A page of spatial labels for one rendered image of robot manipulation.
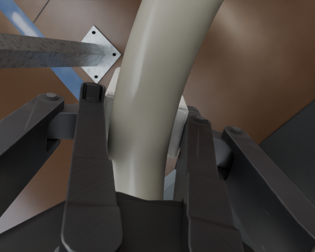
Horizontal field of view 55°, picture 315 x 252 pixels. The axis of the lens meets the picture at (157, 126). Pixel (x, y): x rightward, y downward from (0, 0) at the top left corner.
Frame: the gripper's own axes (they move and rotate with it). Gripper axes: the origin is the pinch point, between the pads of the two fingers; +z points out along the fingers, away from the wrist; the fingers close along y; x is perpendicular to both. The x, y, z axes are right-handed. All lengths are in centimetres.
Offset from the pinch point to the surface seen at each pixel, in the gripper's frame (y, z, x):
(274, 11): 51, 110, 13
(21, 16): -63, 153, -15
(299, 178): 77, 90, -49
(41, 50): -33, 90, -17
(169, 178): 26, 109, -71
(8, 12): -71, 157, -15
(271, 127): 62, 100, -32
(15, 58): -38, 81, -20
